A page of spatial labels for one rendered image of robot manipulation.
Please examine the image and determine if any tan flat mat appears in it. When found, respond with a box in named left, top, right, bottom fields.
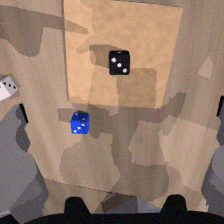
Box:
left=64, top=0, right=183, bottom=109

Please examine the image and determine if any black die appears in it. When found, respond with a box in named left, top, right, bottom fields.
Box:
left=109, top=50, right=130, bottom=75

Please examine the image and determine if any blue die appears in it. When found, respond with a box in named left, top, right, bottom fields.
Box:
left=70, top=113, right=89, bottom=134

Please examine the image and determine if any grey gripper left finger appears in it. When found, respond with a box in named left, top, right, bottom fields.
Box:
left=0, top=103, right=49, bottom=224

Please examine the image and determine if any white die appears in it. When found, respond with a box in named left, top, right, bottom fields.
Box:
left=0, top=76, right=18, bottom=101

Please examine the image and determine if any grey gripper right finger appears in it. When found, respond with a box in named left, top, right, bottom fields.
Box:
left=201, top=96, right=224, bottom=217

